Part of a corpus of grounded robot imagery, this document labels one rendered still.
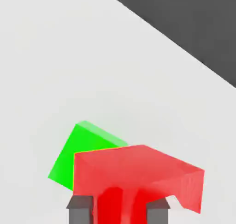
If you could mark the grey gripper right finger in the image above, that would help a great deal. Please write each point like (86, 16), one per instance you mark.
(157, 213)

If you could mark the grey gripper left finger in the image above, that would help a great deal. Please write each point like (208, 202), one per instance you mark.
(80, 211)

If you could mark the small red cube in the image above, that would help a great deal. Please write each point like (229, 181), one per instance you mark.
(129, 172)

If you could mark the small green cube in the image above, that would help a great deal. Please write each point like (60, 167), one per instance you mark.
(73, 150)

